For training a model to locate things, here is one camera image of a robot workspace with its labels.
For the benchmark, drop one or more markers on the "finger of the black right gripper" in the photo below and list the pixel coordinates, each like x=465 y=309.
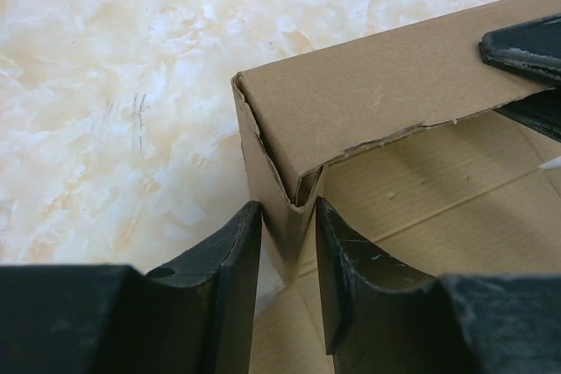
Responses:
x=530 y=49
x=540 y=112

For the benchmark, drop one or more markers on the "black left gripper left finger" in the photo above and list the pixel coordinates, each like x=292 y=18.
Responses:
x=193 y=314

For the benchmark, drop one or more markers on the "brown cardboard box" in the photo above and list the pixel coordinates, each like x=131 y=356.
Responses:
x=398 y=132

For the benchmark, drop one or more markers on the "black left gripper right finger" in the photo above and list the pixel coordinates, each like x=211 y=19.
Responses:
x=383 y=316

